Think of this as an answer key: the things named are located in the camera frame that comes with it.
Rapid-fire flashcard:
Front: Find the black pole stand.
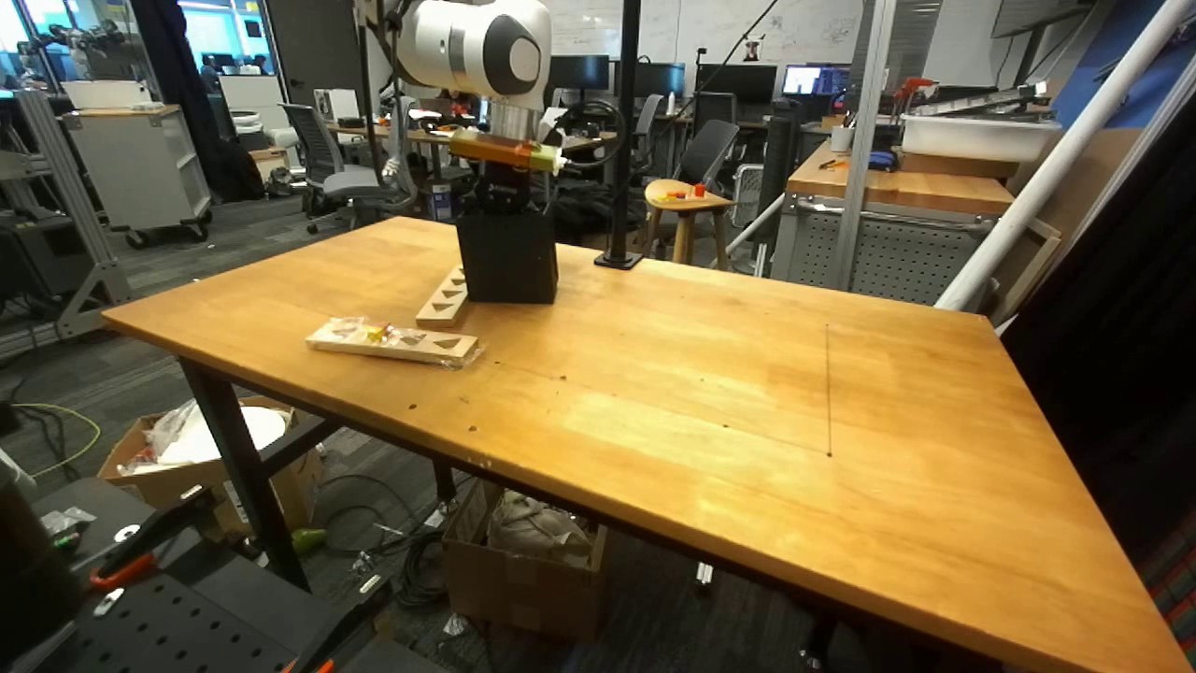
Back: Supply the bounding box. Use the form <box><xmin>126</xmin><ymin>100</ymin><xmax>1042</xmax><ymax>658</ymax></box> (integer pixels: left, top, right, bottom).
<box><xmin>594</xmin><ymin>0</ymin><xmax>647</xmax><ymax>271</ymax></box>

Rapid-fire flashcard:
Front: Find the white plastic bin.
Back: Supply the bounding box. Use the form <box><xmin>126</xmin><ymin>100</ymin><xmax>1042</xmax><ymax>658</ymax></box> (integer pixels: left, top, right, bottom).
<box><xmin>900</xmin><ymin>111</ymin><xmax>1063</xmax><ymax>164</ymax></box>

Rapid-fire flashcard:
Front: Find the white wheeled cabinet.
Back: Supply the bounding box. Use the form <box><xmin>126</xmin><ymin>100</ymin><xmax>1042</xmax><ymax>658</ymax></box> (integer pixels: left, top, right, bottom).
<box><xmin>62</xmin><ymin>104</ymin><xmax>213</xmax><ymax>250</ymax></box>

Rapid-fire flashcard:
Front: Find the whiteboard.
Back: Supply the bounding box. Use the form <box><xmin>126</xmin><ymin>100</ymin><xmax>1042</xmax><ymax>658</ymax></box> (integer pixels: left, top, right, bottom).
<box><xmin>540</xmin><ymin>0</ymin><xmax>866</xmax><ymax>68</ymax></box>

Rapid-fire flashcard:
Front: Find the black perforated table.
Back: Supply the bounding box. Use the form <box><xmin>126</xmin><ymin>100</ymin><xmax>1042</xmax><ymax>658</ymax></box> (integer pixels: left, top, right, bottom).
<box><xmin>0</xmin><ymin>476</ymin><xmax>398</xmax><ymax>673</ymax></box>

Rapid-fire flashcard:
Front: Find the black box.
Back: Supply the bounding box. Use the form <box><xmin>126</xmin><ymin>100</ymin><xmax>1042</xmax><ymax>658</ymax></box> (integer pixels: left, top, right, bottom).
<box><xmin>455</xmin><ymin>209</ymin><xmax>561</xmax><ymax>306</ymax></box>

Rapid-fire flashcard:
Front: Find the grey aluminium post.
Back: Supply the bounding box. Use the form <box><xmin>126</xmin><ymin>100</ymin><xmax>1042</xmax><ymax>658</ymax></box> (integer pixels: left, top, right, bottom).
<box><xmin>833</xmin><ymin>0</ymin><xmax>899</xmax><ymax>292</ymax></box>

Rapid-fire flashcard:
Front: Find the wrapped wooden shape puzzle board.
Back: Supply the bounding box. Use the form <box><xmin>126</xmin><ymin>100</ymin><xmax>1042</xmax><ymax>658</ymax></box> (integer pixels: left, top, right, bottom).
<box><xmin>306</xmin><ymin>317</ymin><xmax>484</xmax><ymax>369</ymax></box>

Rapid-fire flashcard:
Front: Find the yellow green cable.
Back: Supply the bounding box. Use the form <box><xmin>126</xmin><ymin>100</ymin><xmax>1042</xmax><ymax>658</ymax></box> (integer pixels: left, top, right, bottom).
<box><xmin>7</xmin><ymin>401</ymin><xmax>103</xmax><ymax>480</ymax></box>

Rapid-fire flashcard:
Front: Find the black office chair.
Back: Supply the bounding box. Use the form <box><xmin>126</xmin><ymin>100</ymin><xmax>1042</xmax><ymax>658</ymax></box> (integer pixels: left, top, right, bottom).
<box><xmin>675</xmin><ymin>118</ymin><xmax>741</xmax><ymax>189</ymax></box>

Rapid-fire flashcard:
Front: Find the cardboard box with white plate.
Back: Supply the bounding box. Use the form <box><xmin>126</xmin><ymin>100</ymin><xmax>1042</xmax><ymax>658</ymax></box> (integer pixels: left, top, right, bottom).
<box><xmin>97</xmin><ymin>395</ymin><xmax>327</xmax><ymax>540</ymax></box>

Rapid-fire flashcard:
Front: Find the row of monitors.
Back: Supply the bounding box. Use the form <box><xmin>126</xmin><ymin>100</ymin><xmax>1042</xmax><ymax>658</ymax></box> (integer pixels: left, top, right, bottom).
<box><xmin>547</xmin><ymin>53</ymin><xmax>853</xmax><ymax>106</ymax></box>

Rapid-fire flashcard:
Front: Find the wooden stool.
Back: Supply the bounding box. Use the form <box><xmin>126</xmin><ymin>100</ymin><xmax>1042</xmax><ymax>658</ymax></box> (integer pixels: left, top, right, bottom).
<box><xmin>643</xmin><ymin>179</ymin><xmax>737</xmax><ymax>272</ymax></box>

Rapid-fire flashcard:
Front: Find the wooden workbench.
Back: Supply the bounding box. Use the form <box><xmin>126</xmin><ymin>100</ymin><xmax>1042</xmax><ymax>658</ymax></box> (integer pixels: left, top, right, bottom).
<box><xmin>768</xmin><ymin>138</ymin><xmax>1021</xmax><ymax>308</ymax></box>

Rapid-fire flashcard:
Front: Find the grey office chair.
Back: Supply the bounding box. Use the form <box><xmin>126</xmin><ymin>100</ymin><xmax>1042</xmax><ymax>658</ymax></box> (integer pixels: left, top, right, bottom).
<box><xmin>279</xmin><ymin>102</ymin><xmax>405</xmax><ymax>236</ymax></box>

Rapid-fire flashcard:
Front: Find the orange and black clamp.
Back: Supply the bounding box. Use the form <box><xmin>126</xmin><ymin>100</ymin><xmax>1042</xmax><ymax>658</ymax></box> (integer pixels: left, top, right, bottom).
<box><xmin>88</xmin><ymin>485</ymin><xmax>222</xmax><ymax>595</ymax></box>

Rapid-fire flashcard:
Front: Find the white slanted pole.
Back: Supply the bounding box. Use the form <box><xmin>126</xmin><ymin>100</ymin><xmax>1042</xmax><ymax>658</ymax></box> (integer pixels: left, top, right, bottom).
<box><xmin>933</xmin><ymin>0</ymin><xmax>1196</xmax><ymax>315</ymax></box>

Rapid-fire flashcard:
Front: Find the aluminium frame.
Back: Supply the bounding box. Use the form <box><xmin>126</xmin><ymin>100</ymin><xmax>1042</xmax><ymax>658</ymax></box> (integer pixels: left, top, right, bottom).
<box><xmin>13</xmin><ymin>89</ymin><xmax>134</xmax><ymax>340</ymax></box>

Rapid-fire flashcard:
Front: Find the cardboard box with crumpled paper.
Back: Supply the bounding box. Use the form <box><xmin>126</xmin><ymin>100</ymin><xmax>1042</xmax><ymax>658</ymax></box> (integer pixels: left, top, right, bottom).
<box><xmin>441</xmin><ymin>480</ymin><xmax>609</xmax><ymax>643</ymax></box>

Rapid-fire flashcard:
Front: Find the coil of black cable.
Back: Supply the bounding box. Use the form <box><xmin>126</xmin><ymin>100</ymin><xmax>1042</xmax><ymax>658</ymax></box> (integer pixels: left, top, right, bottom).
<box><xmin>312</xmin><ymin>471</ymin><xmax>451</xmax><ymax>611</ymax></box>

